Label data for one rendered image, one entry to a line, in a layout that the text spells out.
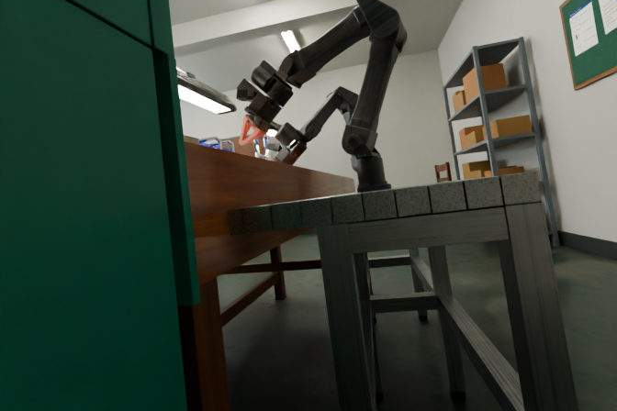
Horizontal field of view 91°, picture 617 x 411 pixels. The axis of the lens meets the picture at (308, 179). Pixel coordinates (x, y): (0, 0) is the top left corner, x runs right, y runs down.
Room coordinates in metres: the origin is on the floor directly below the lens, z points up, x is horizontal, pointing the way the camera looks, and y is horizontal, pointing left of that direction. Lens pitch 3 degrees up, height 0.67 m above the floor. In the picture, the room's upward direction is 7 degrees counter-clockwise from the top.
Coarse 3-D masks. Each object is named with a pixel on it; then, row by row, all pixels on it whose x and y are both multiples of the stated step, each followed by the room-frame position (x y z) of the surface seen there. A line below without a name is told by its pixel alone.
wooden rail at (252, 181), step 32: (192, 160) 0.40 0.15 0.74; (224, 160) 0.47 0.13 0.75; (256, 160) 0.59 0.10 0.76; (192, 192) 0.39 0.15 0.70; (224, 192) 0.46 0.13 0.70; (256, 192) 0.57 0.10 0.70; (288, 192) 0.75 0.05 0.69; (320, 192) 1.08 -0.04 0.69; (352, 192) 1.90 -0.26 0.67; (224, 224) 0.45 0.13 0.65; (224, 256) 0.44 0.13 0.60; (256, 256) 0.55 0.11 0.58
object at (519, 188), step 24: (384, 192) 0.42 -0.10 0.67; (408, 192) 0.42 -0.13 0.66; (432, 192) 0.41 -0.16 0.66; (456, 192) 0.41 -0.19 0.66; (480, 192) 0.40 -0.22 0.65; (504, 192) 0.40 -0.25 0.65; (528, 192) 0.39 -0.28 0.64; (240, 216) 0.46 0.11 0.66; (264, 216) 0.46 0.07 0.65; (288, 216) 0.45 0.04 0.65; (312, 216) 0.44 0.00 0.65; (336, 216) 0.44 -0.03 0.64; (360, 216) 0.43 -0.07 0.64; (384, 216) 0.43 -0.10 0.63; (408, 216) 0.42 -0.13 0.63
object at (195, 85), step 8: (184, 72) 0.91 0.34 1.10; (184, 80) 0.86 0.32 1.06; (192, 80) 0.92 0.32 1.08; (192, 88) 0.90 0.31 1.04; (200, 88) 0.94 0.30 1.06; (208, 88) 1.02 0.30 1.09; (208, 96) 0.98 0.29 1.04; (216, 96) 1.02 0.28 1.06; (224, 96) 1.12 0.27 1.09; (224, 104) 1.07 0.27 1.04; (232, 104) 1.14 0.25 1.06; (224, 112) 1.15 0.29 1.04
